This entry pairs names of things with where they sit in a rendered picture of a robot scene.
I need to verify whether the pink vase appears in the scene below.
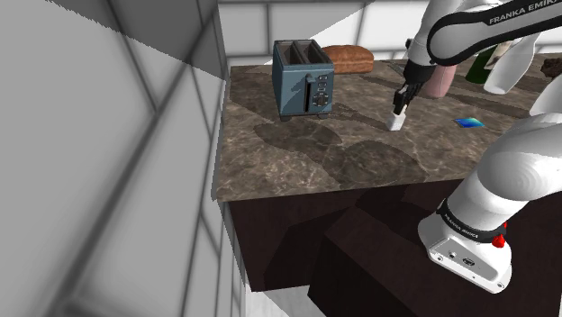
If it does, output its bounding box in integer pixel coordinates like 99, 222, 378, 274
420, 64, 460, 100

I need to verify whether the small white block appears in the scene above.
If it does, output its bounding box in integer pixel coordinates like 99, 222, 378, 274
385, 111, 406, 132

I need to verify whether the dark green bottle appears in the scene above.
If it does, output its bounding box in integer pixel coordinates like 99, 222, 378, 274
465, 45, 500, 86

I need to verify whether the brown bread loaf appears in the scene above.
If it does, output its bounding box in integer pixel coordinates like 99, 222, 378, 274
322, 44, 376, 76

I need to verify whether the blue flat card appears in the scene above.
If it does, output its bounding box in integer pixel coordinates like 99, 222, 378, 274
453, 116, 486, 130

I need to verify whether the blue-grey two-slot toaster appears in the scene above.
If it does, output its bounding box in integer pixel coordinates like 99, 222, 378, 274
271, 39, 336, 123

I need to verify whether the dark brown lumpy object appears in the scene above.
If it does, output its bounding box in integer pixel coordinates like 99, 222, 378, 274
539, 57, 562, 80

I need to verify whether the dark robot stand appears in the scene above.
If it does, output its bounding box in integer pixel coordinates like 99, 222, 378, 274
307, 178, 562, 317

